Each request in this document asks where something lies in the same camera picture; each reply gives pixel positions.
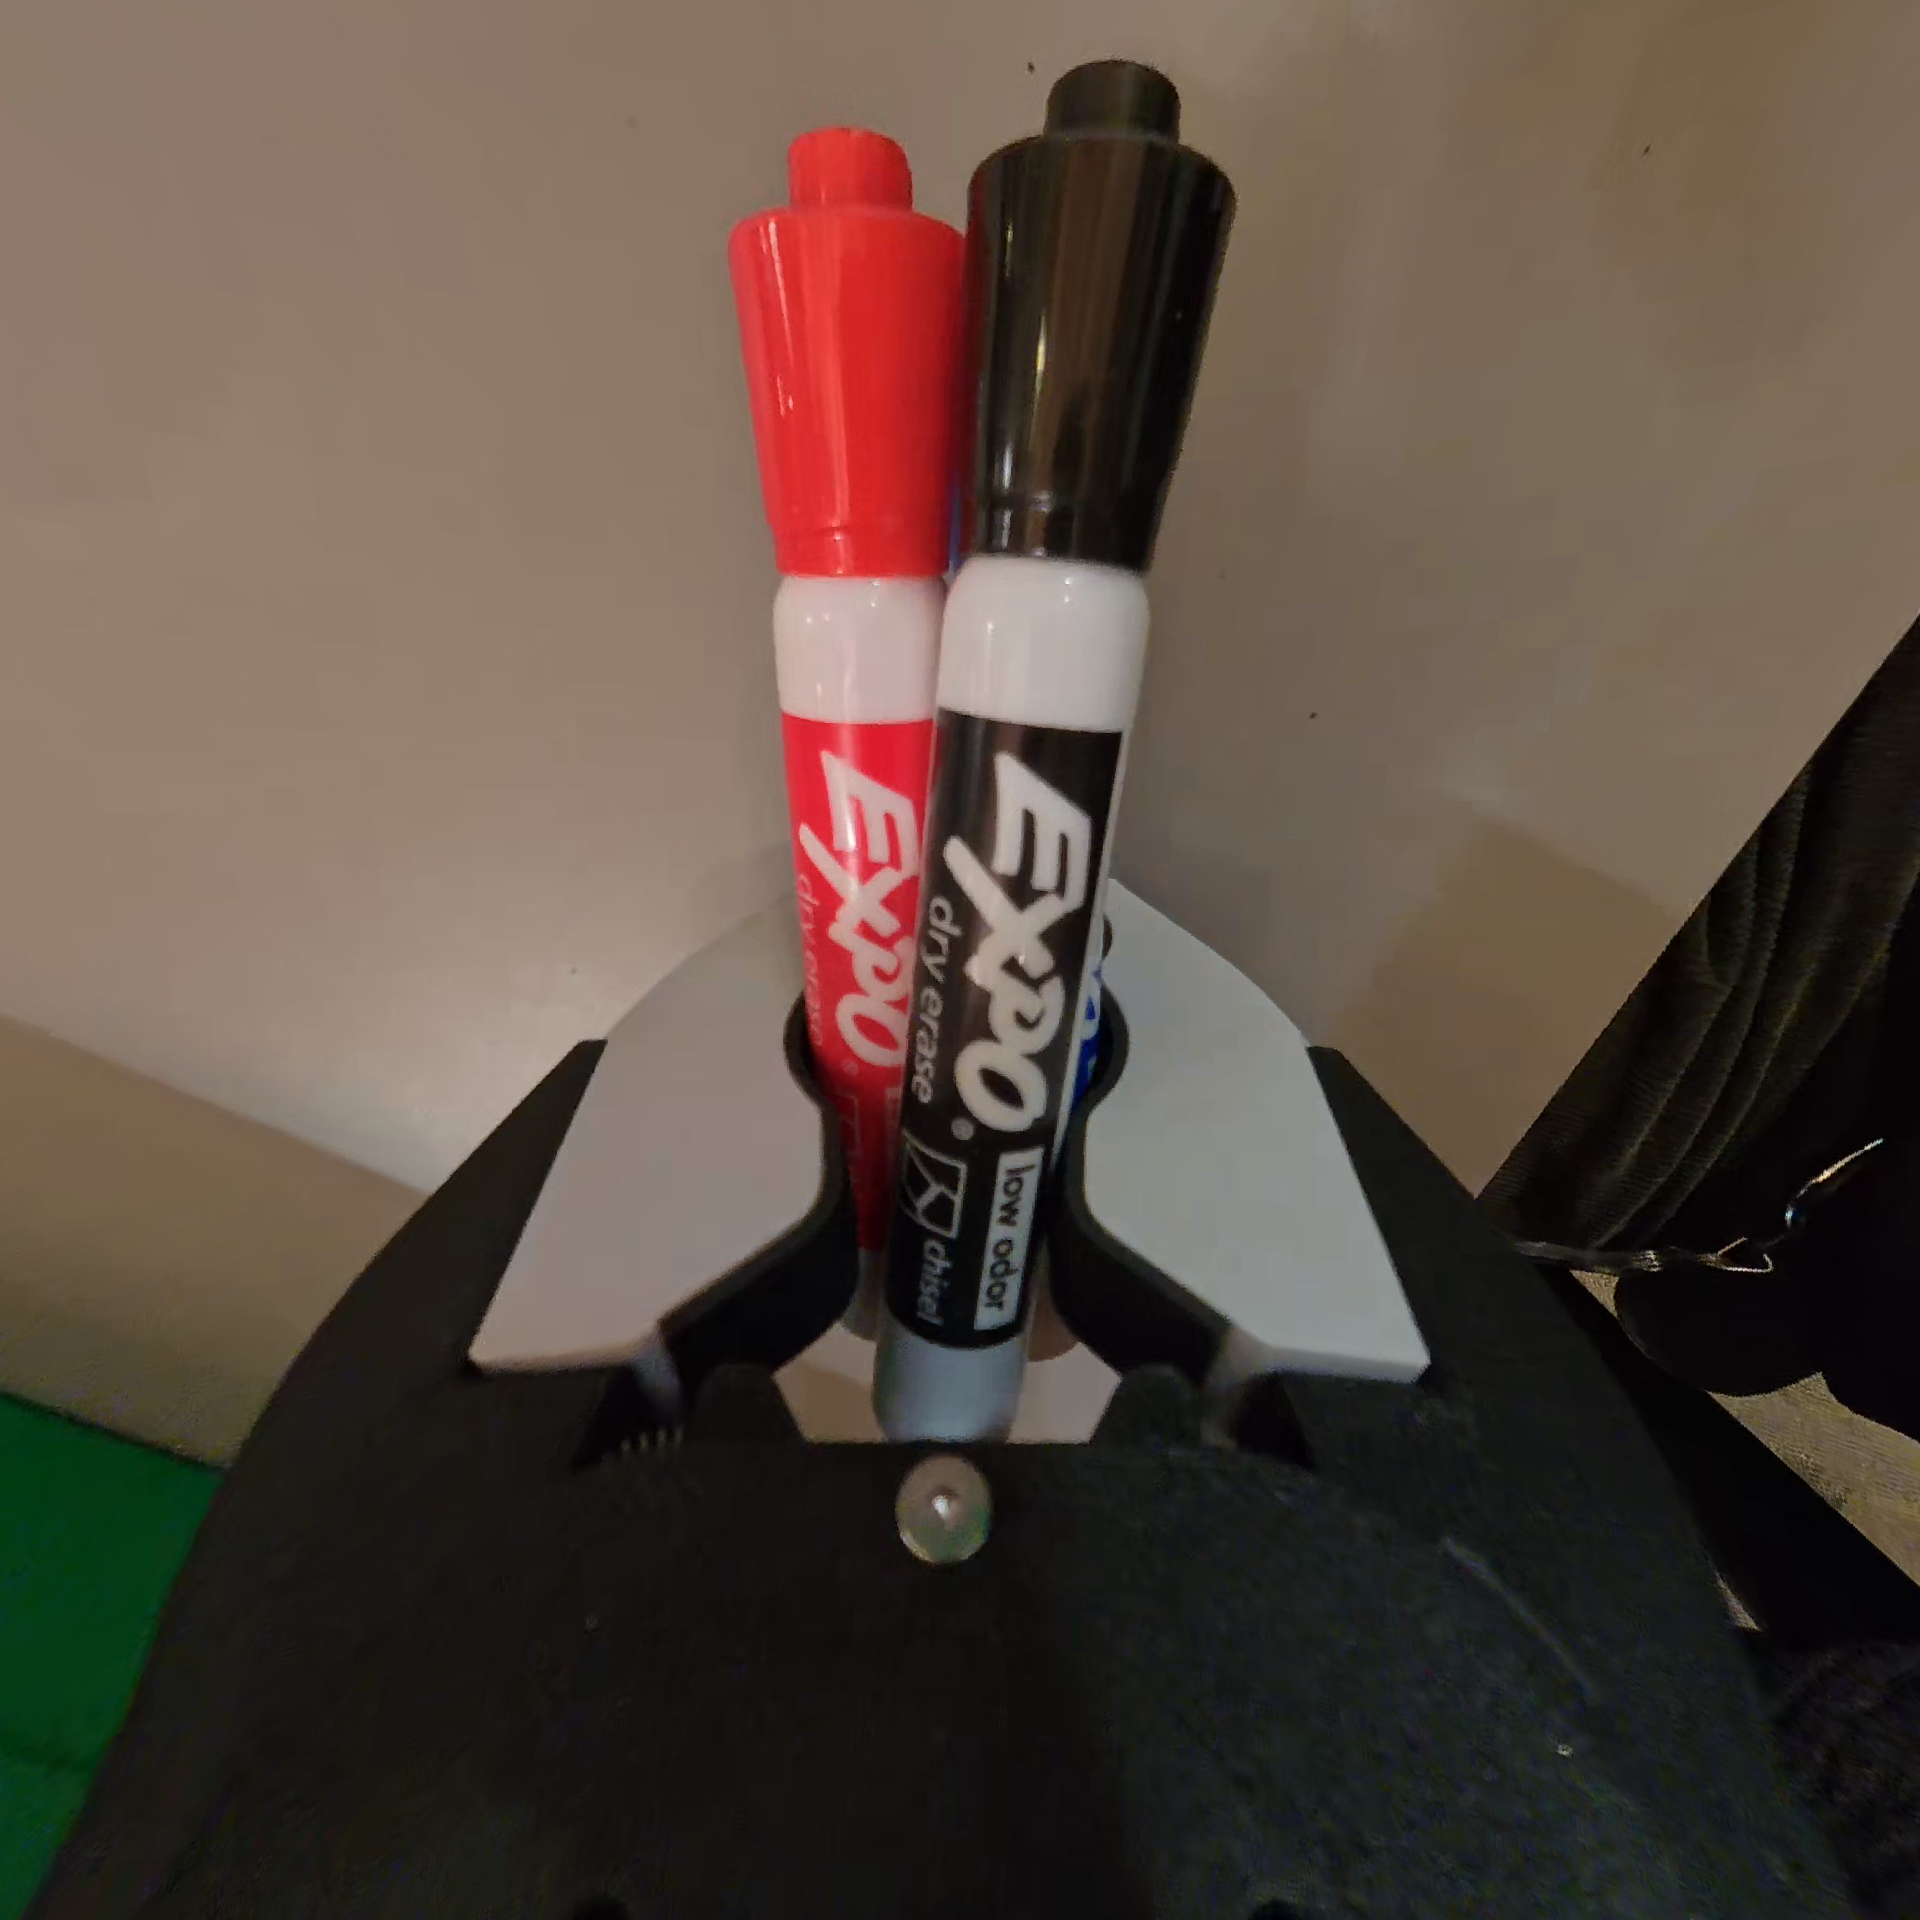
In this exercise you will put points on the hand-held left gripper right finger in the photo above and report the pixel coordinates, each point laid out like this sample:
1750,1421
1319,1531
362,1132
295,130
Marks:
1244,1200

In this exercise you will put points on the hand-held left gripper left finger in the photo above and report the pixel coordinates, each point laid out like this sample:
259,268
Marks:
674,1185

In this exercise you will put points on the blue dry erase marker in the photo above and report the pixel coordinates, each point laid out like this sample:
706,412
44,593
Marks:
1102,1036

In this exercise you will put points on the red dry erase marker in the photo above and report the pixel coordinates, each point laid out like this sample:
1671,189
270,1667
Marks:
839,420

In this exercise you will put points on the black dry erase marker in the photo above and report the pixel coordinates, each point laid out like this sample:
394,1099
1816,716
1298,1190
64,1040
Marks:
1080,376

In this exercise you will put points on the green plastic bin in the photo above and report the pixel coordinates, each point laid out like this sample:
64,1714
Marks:
75,1576

